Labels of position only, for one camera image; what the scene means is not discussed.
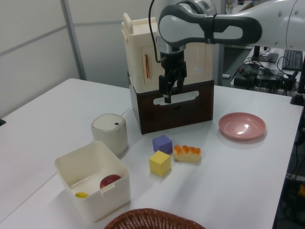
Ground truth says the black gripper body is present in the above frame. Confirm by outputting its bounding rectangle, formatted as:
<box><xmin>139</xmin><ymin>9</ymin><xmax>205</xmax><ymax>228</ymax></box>
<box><xmin>159</xmin><ymin>50</ymin><xmax>187</xmax><ymax>75</ymax></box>

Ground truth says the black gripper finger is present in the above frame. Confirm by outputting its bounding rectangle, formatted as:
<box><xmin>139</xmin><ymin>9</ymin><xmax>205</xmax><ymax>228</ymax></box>
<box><xmin>175</xmin><ymin>62</ymin><xmax>187</xmax><ymax>93</ymax></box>
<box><xmin>158</xmin><ymin>71</ymin><xmax>174</xmax><ymax>104</ymax></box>

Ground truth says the purple cube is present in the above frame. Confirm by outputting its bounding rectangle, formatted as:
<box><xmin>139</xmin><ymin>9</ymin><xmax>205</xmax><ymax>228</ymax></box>
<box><xmin>152</xmin><ymin>134</ymin><xmax>173</xmax><ymax>155</ymax></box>

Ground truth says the yellow cube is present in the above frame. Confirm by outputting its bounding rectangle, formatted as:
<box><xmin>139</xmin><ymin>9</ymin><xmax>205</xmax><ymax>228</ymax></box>
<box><xmin>149</xmin><ymin>150</ymin><xmax>172</xmax><ymax>177</ymax></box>

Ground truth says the pink plate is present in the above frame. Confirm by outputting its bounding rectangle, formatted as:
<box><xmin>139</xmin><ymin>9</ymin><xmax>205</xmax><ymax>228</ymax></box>
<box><xmin>218</xmin><ymin>112</ymin><xmax>266</xmax><ymax>141</ymax></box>

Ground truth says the dark brown wooden box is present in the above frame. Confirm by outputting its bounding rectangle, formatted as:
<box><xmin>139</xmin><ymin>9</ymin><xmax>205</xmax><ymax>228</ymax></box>
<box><xmin>128</xmin><ymin>80</ymin><xmax>215</xmax><ymax>135</ymax></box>

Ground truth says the orange salmon sushi toy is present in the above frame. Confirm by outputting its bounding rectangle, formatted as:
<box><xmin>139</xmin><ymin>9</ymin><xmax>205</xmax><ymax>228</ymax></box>
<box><xmin>173</xmin><ymin>145</ymin><xmax>202</xmax><ymax>164</ymax></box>

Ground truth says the white lidded canister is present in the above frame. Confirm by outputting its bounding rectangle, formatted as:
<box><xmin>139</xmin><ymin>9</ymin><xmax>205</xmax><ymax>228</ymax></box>
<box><xmin>91</xmin><ymin>113</ymin><xmax>129</xmax><ymax>156</ymax></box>

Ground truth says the black monitor stand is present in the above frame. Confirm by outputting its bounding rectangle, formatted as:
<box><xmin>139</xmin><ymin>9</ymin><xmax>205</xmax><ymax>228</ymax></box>
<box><xmin>250</xmin><ymin>44</ymin><xmax>279</xmax><ymax>63</ymax></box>

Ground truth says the red toy apple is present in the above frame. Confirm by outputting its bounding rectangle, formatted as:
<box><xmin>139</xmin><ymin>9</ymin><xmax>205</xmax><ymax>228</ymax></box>
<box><xmin>99</xmin><ymin>174</ymin><xmax>122</xmax><ymax>189</ymax></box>

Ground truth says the black keyboard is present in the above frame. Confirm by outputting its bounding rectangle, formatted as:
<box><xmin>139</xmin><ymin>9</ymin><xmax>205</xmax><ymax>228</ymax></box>
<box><xmin>282</xmin><ymin>49</ymin><xmax>304</xmax><ymax>71</ymax></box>

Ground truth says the black clamp pole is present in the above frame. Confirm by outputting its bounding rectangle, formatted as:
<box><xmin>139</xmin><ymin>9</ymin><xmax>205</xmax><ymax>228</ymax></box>
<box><xmin>289</xmin><ymin>69</ymin><xmax>305</xmax><ymax>106</ymax></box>

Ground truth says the brown wicker basket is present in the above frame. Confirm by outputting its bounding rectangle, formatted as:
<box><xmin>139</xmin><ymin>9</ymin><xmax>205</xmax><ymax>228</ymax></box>
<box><xmin>103</xmin><ymin>208</ymin><xmax>206</xmax><ymax>229</ymax></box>

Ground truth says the white plastic bin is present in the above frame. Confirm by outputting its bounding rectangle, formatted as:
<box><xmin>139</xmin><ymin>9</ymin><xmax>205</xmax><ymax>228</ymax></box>
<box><xmin>54</xmin><ymin>140</ymin><xmax>131</xmax><ymax>223</ymax></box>

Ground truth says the cream toy cabinet with handles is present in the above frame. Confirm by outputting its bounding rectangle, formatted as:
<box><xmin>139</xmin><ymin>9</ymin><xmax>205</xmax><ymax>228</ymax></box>
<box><xmin>121</xmin><ymin>12</ymin><xmax>214</xmax><ymax>94</ymax></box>

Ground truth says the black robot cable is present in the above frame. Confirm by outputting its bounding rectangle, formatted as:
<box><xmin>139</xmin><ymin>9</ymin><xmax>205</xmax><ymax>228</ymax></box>
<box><xmin>148</xmin><ymin>0</ymin><xmax>165</xmax><ymax>64</ymax></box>

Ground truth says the black strap on arm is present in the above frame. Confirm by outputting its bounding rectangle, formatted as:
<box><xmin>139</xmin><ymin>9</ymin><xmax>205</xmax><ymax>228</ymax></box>
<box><xmin>204</xmin><ymin>13</ymin><xmax>218</xmax><ymax>45</ymax></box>

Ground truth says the black power strip with cables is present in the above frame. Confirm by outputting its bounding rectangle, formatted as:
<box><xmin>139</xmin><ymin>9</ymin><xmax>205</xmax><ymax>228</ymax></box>
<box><xmin>233</xmin><ymin>63</ymin><xmax>298</xmax><ymax>96</ymax></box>

